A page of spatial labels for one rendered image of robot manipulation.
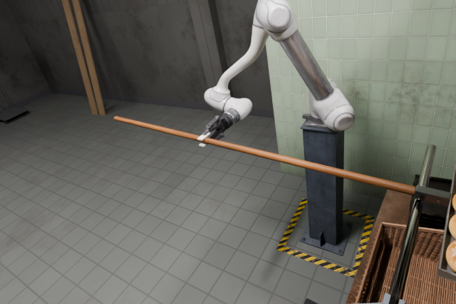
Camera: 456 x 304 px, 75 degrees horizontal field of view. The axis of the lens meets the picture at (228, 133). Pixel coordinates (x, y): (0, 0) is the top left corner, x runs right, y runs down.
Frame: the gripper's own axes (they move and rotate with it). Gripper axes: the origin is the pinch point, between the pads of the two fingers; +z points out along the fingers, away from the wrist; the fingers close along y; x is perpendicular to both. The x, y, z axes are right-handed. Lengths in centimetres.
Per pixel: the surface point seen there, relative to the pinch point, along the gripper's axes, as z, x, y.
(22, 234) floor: 67, 220, 119
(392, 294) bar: 38, -93, 2
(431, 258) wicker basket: -25, -101, 59
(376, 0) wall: -121, -50, -37
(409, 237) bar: 19, -93, 2
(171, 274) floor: 23, 50, 119
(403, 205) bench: -57, -85, 62
